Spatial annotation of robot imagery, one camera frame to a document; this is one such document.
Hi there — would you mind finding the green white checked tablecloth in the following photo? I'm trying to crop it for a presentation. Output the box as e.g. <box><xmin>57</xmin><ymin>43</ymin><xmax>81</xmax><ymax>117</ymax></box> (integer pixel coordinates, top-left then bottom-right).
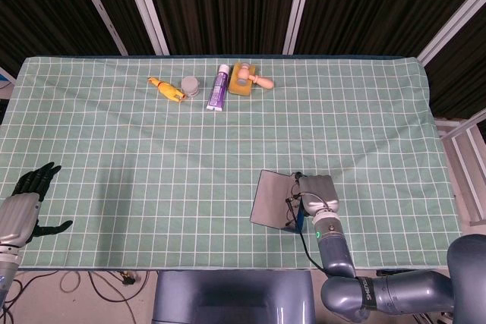
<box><xmin>0</xmin><ymin>55</ymin><xmax>466</xmax><ymax>270</ymax></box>

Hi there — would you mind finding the small white jar grey lid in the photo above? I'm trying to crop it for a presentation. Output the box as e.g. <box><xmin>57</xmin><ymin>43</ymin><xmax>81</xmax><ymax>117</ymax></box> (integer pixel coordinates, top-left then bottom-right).
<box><xmin>180</xmin><ymin>76</ymin><xmax>200</xmax><ymax>98</ymax></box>

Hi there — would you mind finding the blue rectangular box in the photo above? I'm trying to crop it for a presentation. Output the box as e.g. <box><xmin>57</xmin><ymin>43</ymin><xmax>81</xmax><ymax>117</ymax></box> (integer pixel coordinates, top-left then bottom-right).
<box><xmin>249</xmin><ymin>169</ymin><xmax>307</xmax><ymax>233</ymax></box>

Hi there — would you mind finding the wooden toy mallet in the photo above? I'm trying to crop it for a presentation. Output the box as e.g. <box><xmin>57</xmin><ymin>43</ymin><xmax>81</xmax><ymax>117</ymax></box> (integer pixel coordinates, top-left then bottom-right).
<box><xmin>235</xmin><ymin>64</ymin><xmax>275</xmax><ymax>90</ymax></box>

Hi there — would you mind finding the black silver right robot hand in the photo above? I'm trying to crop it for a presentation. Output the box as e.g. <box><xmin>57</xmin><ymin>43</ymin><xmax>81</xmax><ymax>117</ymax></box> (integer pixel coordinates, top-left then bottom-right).
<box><xmin>295</xmin><ymin>175</ymin><xmax>340</xmax><ymax>217</ymax></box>

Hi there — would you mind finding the yellow rubber chicken toy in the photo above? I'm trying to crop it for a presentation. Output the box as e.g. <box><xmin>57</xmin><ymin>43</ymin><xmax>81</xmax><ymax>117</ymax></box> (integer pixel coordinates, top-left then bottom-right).
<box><xmin>147</xmin><ymin>76</ymin><xmax>188</xmax><ymax>103</ymax></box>

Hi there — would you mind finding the thin white frame post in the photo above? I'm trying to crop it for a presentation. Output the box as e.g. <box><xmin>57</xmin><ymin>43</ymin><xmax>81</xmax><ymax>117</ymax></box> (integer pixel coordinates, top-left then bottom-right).
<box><xmin>69</xmin><ymin>0</ymin><xmax>128</xmax><ymax>55</ymax></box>

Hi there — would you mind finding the black floor cable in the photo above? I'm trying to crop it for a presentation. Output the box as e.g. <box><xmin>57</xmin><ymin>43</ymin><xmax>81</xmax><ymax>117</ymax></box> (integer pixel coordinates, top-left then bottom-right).
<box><xmin>87</xmin><ymin>270</ymin><xmax>153</xmax><ymax>324</ymax></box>

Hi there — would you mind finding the blue-grey robot torso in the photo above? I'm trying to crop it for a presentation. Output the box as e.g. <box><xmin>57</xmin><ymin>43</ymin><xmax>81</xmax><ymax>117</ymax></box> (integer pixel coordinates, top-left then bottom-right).
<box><xmin>151</xmin><ymin>269</ymin><xmax>316</xmax><ymax>324</ymax></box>

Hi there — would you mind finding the purple white toothpaste tube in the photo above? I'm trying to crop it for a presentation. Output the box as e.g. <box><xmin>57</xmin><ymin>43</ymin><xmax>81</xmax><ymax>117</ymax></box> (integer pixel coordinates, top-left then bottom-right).
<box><xmin>206</xmin><ymin>64</ymin><xmax>230</xmax><ymax>112</ymax></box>

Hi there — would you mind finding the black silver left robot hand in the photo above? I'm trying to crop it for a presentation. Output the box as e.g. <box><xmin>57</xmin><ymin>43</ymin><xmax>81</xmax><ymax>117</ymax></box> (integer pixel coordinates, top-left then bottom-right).
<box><xmin>0</xmin><ymin>162</ymin><xmax>73</xmax><ymax>250</ymax></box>

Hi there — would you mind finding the white aluminium side frame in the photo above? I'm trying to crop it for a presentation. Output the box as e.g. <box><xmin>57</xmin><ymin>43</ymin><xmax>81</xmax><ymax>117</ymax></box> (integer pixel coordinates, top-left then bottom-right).
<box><xmin>434</xmin><ymin>109</ymin><xmax>486</xmax><ymax>226</ymax></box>

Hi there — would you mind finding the wide double white frame post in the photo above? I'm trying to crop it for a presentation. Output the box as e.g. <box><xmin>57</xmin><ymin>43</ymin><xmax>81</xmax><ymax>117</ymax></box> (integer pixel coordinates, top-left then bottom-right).
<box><xmin>119</xmin><ymin>0</ymin><xmax>170</xmax><ymax>55</ymax></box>

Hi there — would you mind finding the yellow sponge block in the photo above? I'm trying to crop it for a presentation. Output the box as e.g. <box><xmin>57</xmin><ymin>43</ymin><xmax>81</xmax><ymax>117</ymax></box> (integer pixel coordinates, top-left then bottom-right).
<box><xmin>228</xmin><ymin>61</ymin><xmax>254</xmax><ymax>96</ymax></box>

